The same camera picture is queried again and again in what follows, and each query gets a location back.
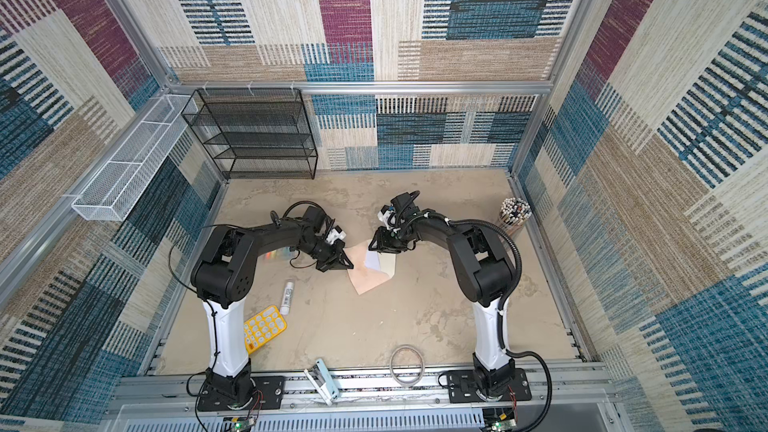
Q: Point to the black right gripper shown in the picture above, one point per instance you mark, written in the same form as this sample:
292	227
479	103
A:
384	243

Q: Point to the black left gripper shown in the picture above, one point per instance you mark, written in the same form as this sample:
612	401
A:
334	261

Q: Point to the pink envelope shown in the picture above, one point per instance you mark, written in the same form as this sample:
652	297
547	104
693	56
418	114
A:
364	280

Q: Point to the white letter with green border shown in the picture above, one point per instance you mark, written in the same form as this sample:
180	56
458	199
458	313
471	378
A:
372	261

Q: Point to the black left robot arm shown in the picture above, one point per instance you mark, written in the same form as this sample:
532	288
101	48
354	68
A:
224	274

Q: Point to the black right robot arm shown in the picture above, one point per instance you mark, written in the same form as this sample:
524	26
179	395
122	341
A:
488	268

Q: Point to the pack of coloured markers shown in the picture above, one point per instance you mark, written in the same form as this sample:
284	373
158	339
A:
281	254

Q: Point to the white glue stick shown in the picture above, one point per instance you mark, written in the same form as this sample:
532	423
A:
287	297

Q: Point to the yellow calculator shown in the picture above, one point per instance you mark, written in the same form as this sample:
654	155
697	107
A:
262	328

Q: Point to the light blue stapler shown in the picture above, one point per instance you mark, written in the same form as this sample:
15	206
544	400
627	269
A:
323	382

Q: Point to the cup of pencils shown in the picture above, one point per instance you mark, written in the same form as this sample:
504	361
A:
513	214

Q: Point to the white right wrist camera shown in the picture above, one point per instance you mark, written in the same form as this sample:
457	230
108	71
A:
387	216

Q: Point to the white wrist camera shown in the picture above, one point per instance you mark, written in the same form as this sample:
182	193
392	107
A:
387	216
335	234

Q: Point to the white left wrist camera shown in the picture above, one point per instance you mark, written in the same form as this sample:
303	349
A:
335	234

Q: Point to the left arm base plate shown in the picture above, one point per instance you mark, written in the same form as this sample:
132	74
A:
220	394

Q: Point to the black wire shelf rack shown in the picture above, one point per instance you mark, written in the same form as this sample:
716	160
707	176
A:
254	133

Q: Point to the white wire mesh basket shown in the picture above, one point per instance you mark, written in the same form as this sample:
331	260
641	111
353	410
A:
116	188

